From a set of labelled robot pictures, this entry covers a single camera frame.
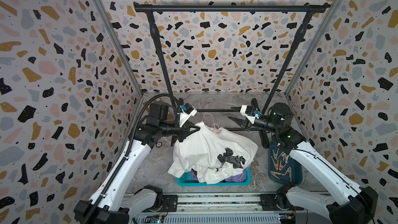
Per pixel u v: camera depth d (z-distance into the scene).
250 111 0.52
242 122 0.59
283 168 0.84
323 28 0.86
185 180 0.80
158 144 0.94
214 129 0.81
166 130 0.57
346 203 0.40
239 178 0.74
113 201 0.37
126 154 0.43
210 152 0.69
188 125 0.61
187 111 0.58
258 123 0.58
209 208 0.73
